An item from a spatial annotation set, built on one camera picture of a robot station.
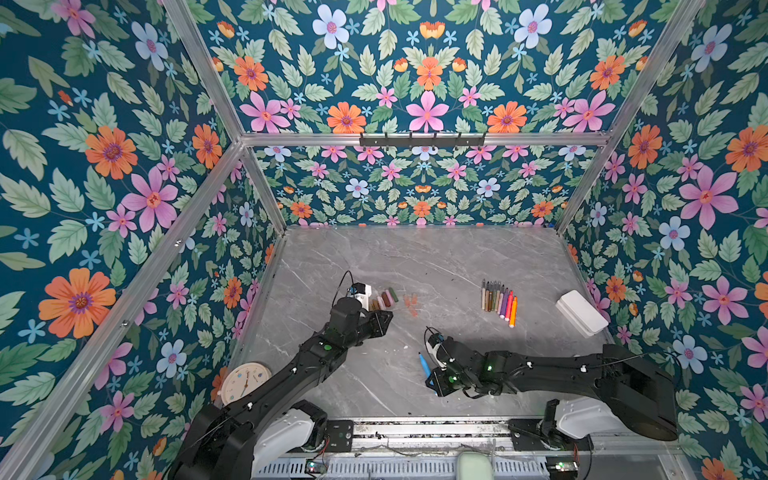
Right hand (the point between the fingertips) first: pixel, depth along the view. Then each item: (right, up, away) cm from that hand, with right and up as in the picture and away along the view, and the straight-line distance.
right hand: (425, 384), depth 80 cm
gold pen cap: (-16, +18, +18) cm, 30 cm away
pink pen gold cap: (+27, +20, +19) cm, 39 cm away
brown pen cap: (-12, +20, +19) cm, 30 cm away
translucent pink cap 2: (-3, +20, +19) cm, 28 cm away
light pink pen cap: (-14, +19, +18) cm, 30 cm away
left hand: (-8, +20, 0) cm, 21 cm away
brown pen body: (+22, +21, +19) cm, 36 cm away
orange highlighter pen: (+30, +16, +16) cm, 38 cm away
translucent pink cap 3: (-3, +16, +16) cm, 23 cm away
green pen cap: (-10, +22, +21) cm, 31 cm away
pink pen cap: (-11, +21, +19) cm, 30 cm away
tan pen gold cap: (+25, +21, +19) cm, 38 cm away
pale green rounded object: (+11, -13, -12) cm, 21 cm away
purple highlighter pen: (+28, +20, +19) cm, 39 cm away
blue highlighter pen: (0, +4, +2) cm, 5 cm away
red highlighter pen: (+28, +19, +16) cm, 38 cm away
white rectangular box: (+49, +18, +13) cm, 53 cm away
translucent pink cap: (-5, +20, +19) cm, 28 cm away
